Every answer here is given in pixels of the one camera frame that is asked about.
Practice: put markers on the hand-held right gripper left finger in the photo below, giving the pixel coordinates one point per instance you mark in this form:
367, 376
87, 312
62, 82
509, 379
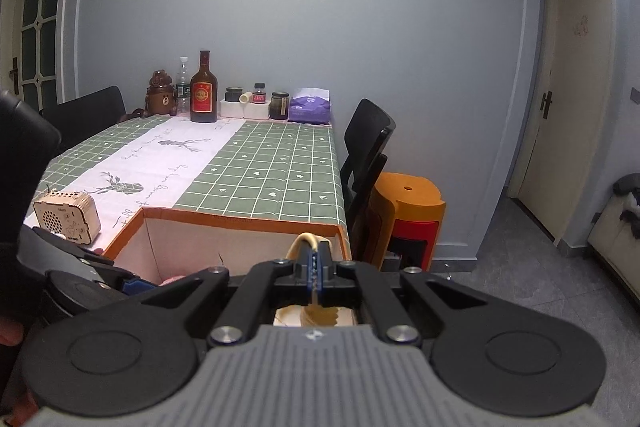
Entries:
306, 272

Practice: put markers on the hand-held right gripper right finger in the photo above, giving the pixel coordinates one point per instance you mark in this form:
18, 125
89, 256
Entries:
345, 279

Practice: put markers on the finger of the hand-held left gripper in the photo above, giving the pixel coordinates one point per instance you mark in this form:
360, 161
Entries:
136, 287

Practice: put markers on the pink white crocheted piece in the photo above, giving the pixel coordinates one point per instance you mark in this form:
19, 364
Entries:
172, 280

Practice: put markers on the pale yellow soft piece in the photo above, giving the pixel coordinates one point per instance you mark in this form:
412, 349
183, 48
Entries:
315, 317

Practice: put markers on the orange cardboard box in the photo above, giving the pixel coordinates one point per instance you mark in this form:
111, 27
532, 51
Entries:
200, 247

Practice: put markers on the person's left hand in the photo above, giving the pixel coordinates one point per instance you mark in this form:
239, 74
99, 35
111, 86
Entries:
10, 333

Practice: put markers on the wooden radio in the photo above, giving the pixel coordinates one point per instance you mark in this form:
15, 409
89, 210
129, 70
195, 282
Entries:
70, 217

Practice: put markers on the black chair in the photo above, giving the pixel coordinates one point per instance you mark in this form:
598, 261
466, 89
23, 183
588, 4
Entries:
367, 142
90, 117

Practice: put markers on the red plastic stool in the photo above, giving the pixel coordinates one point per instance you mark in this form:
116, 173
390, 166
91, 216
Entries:
415, 242

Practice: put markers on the orange plastic stool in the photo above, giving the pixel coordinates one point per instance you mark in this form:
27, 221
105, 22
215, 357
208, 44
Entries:
410, 199

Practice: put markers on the green checked tablecloth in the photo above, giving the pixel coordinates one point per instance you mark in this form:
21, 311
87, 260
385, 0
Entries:
280, 167

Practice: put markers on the brown bear bottle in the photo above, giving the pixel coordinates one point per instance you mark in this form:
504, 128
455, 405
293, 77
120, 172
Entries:
161, 94

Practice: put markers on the glass pane door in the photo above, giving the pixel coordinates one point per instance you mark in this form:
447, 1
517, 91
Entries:
40, 7

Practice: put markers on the purple tissue pack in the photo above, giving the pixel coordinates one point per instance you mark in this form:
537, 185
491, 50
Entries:
310, 109

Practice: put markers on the tall dark glass jar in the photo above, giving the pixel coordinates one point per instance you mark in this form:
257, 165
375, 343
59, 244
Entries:
279, 107

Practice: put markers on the white rectangular box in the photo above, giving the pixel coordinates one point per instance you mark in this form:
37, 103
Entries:
245, 110

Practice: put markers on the clear water bottle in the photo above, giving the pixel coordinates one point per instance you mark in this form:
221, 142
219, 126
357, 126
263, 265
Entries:
183, 82

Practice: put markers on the small red label bottle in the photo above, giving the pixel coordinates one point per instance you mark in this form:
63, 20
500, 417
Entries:
258, 96

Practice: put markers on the cream cylinder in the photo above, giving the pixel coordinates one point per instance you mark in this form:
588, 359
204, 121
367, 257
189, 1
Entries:
245, 98

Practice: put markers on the red label liquor bottle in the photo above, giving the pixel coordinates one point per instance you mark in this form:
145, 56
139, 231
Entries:
203, 99

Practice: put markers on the squat dark jar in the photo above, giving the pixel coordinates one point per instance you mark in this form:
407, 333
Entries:
233, 95

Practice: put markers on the cream sofa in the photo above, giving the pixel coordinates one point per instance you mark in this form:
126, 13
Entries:
615, 257

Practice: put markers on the cream door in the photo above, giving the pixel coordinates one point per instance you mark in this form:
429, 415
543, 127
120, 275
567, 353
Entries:
565, 107

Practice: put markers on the dark clothing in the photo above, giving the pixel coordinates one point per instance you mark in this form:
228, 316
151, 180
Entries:
631, 202

